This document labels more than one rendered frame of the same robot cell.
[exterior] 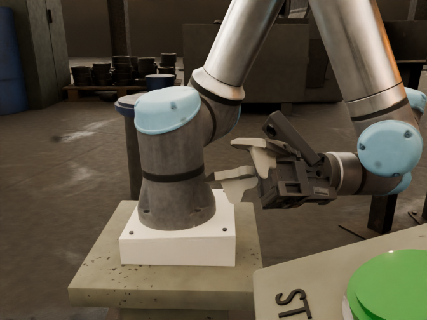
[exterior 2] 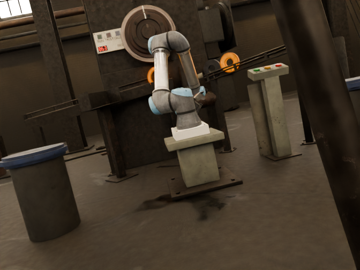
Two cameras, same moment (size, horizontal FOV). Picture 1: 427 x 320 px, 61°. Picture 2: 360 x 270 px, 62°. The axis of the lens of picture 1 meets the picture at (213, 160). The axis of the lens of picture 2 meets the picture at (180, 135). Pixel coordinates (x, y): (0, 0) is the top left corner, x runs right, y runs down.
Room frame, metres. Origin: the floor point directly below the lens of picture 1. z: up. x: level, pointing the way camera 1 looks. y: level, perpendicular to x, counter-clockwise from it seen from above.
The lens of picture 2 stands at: (0.90, 1.83, 0.54)
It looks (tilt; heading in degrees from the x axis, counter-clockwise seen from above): 7 degrees down; 263
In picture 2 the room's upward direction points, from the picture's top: 12 degrees counter-clockwise
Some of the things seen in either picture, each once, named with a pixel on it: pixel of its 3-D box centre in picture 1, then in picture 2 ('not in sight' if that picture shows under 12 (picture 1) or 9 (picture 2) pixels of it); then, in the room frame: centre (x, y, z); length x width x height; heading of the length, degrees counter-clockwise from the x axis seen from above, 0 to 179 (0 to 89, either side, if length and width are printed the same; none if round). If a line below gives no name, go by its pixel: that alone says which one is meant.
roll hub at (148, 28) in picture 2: not in sight; (148, 31); (0.67, -0.73, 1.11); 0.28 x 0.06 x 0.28; 178
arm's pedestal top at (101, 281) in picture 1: (178, 244); (192, 138); (0.63, 0.07, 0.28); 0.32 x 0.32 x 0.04; 88
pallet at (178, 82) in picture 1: (127, 75); not in sight; (4.15, 0.97, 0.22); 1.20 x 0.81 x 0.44; 93
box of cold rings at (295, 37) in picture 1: (241, 65); not in sight; (3.44, -0.25, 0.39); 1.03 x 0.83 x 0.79; 92
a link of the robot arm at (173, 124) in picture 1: (171, 127); (182, 99); (0.64, 0.08, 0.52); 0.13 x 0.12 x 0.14; 154
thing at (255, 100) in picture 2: not in sight; (262, 118); (0.05, -0.22, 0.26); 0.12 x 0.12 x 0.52
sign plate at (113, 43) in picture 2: not in sight; (110, 40); (1.00, -0.95, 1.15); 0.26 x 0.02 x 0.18; 178
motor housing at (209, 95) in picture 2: not in sight; (208, 123); (0.34, -0.68, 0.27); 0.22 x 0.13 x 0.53; 178
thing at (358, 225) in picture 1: (389, 134); (109, 135); (1.17, -0.59, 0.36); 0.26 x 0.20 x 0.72; 33
